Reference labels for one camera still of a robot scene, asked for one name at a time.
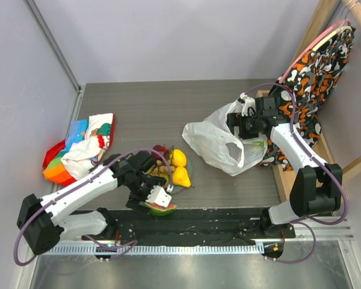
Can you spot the white slotted cable duct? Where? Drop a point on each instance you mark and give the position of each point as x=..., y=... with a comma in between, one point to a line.
x=92, y=249

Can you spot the brown fake longan bunch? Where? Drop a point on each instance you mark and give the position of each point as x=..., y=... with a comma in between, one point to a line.
x=160, y=169

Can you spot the pink clothes hanger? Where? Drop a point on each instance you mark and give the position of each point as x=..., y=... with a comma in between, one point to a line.
x=324, y=34

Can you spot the yellow fake fruit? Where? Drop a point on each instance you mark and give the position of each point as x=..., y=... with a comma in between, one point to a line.
x=181, y=177

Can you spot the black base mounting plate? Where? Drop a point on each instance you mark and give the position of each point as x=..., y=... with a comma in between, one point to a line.
x=194, y=227

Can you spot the colourful rainbow cartoon cloth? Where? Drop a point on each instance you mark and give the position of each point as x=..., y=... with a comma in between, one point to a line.
x=84, y=146

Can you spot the red fake apple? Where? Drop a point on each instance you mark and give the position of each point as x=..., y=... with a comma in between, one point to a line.
x=162, y=149

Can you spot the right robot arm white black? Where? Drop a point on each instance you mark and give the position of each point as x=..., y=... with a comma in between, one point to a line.
x=317, y=185

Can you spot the white plastic bag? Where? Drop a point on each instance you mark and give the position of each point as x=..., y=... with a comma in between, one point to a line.
x=212, y=140

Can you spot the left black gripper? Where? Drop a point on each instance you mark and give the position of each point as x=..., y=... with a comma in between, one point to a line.
x=135, y=200

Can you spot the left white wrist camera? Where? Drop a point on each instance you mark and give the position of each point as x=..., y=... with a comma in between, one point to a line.
x=158, y=196

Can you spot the cream clothes hanger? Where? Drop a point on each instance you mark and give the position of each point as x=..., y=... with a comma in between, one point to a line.
x=331, y=35

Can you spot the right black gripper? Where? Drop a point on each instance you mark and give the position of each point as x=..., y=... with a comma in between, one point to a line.
x=233, y=121

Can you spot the orange black patterned garment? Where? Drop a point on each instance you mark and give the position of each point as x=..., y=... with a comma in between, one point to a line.
x=310, y=83

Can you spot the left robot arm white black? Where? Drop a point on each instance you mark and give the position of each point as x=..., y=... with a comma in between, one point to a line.
x=45, y=221

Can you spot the wooden clothes rack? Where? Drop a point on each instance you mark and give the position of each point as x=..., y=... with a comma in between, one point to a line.
x=286, y=180

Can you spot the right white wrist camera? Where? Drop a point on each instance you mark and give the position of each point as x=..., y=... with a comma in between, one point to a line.
x=248, y=105

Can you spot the yellow fake lemon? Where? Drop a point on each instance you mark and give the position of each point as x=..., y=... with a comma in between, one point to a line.
x=178, y=158

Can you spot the fake watermelon slice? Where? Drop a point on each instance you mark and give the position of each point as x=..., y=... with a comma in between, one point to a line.
x=157, y=210

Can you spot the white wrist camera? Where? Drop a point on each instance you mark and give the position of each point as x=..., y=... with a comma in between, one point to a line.
x=158, y=196
x=248, y=105

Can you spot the grey-blue round plate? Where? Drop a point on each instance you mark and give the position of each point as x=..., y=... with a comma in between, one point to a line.
x=176, y=189

